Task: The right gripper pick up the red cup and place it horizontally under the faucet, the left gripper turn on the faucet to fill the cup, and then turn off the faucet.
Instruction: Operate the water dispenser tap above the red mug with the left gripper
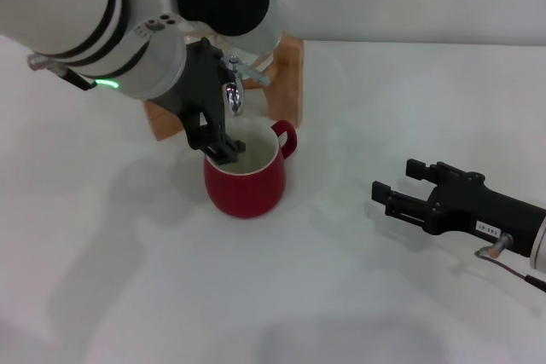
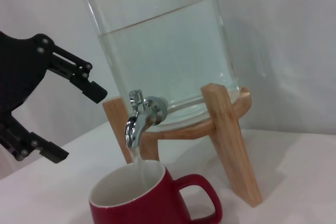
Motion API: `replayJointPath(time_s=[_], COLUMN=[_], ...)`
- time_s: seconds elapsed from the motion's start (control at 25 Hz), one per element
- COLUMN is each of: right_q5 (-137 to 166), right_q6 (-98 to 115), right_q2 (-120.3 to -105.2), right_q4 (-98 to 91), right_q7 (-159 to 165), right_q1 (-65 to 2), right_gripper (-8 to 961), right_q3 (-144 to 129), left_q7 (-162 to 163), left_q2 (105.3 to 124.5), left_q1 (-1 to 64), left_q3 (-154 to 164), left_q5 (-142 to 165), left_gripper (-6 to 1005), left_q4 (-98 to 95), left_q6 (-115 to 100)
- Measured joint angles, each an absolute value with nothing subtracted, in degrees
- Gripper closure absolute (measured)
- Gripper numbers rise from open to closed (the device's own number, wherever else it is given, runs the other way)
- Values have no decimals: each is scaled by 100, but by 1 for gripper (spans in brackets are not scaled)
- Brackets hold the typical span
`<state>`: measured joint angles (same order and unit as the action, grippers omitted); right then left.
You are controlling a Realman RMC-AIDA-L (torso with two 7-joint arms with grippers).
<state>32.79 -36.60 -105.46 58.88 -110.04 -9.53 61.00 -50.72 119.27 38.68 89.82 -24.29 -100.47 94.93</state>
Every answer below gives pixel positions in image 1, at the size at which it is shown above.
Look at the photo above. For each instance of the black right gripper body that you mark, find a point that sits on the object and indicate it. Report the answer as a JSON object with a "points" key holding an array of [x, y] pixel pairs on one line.
{"points": [[473, 210]]}

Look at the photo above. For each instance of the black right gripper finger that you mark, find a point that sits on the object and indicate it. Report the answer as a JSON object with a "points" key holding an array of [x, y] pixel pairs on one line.
{"points": [[381, 192], [418, 169]]}

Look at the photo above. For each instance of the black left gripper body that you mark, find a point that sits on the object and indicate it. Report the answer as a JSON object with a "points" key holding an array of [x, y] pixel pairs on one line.
{"points": [[198, 78]]}

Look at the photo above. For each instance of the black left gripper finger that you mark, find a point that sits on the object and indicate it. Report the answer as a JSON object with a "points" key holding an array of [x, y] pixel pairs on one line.
{"points": [[217, 144]]}

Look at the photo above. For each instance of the red ceramic cup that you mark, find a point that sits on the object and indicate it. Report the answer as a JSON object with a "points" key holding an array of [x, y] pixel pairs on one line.
{"points": [[243, 193]]}

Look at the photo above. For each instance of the wooden dispenser stand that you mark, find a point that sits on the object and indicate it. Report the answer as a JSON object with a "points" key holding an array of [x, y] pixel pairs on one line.
{"points": [[286, 82]]}

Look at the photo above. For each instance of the chrome faucet with lever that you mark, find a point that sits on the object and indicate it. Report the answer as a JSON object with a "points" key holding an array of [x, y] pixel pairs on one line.
{"points": [[233, 97]]}

